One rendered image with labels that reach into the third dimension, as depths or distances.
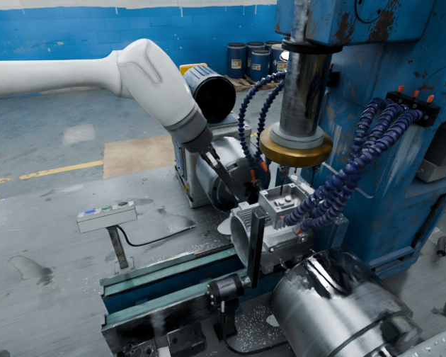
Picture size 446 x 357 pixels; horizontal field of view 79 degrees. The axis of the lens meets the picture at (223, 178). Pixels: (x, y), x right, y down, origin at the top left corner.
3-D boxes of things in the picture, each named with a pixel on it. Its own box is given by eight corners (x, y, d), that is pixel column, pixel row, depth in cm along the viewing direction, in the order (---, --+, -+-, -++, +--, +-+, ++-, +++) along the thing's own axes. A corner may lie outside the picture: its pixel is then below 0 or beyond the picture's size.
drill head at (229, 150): (236, 165, 136) (237, 117, 122) (273, 211, 108) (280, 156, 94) (187, 176, 129) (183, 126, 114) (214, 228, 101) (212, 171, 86)
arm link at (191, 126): (189, 93, 63) (202, 112, 67) (158, 116, 64) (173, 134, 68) (200, 107, 56) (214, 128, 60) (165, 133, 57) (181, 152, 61)
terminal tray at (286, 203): (289, 200, 89) (292, 181, 85) (309, 221, 81) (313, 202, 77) (257, 208, 86) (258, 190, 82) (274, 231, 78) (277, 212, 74)
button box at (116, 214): (136, 214, 94) (134, 199, 93) (137, 219, 87) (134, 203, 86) (83, 227, 89) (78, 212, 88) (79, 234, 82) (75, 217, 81)
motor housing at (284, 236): (277, 224, 101) (284, 183, 90) (309, 264, 87) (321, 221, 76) (227, 240, 95) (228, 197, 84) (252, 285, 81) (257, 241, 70)
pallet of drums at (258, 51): (275, 76, 611) (278, 40, 568) (292, 86, 548) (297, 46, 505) (223, 81, 583) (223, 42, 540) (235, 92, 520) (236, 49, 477)
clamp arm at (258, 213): (254, 278, 74) (262, 206, 60) (260, 287, 72) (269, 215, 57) (243, 282, 73) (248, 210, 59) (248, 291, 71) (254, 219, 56)
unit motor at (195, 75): (212, 138, 154) (210, 58, 129) (236, 168, 129) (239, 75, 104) (167, 146, 146) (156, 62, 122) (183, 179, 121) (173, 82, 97)
